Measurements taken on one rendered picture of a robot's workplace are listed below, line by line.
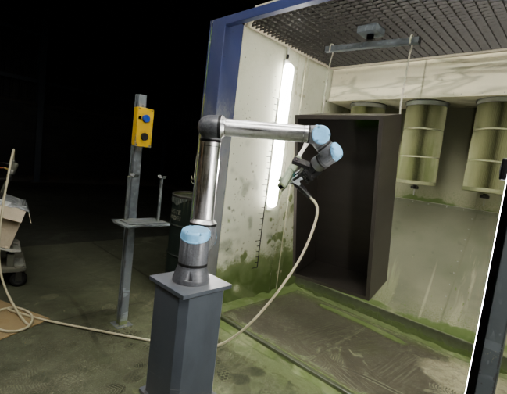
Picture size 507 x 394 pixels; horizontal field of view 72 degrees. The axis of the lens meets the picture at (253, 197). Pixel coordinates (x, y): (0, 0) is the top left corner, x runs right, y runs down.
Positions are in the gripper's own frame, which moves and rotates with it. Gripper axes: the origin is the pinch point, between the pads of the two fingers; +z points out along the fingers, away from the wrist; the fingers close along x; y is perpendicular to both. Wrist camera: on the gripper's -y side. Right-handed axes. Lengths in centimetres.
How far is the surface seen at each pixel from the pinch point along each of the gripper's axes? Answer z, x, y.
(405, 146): -5, 134, 79
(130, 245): 107, -45, -43
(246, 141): 54, 60, -29
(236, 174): 68, 39, -17
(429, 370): 18, -25, 158
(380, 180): -27, 24, 42
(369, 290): 15, -10, 91
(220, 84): 29, 58, -72
